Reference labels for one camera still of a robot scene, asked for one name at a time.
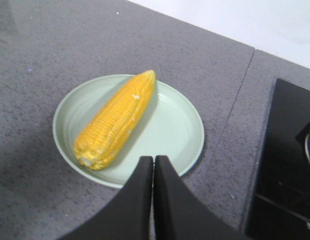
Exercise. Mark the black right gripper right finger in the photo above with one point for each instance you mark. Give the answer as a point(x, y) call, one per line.
point(178, 214)

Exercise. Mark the black glass gas hob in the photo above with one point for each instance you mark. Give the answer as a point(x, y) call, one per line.
point(280, 208)

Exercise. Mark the yellow corn cob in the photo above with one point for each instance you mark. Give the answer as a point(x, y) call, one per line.
point(100, 142)

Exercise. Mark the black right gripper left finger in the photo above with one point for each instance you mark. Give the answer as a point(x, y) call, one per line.
point(127, 215)

